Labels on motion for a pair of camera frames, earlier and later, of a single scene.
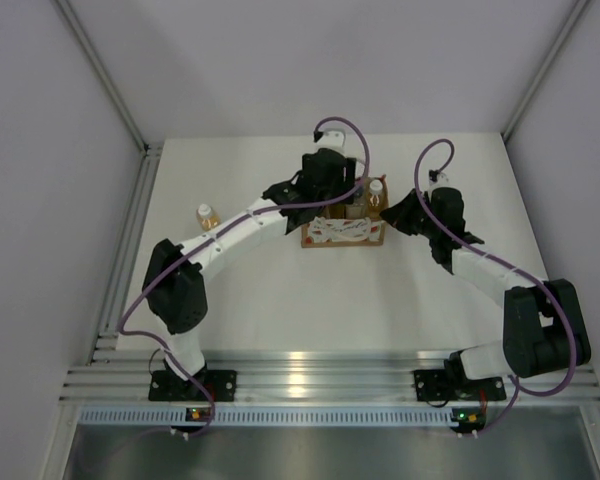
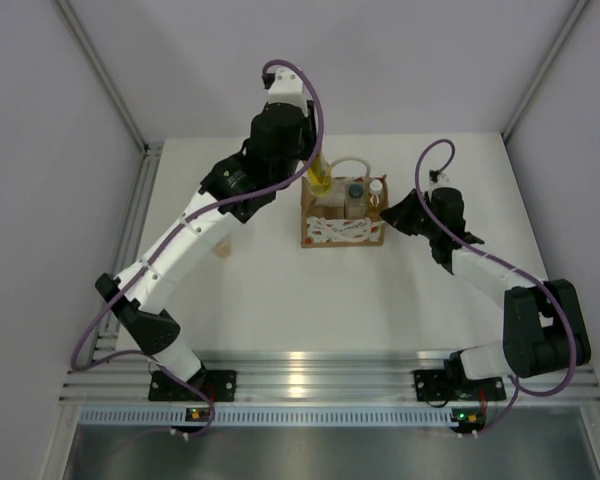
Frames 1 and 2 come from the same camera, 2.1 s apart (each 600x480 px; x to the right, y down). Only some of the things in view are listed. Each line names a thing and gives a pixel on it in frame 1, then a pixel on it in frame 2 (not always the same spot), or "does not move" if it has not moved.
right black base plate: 451,384 does not move
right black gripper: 398,216 does not move
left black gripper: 345,180 to 307,127
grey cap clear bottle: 357,209 does not move
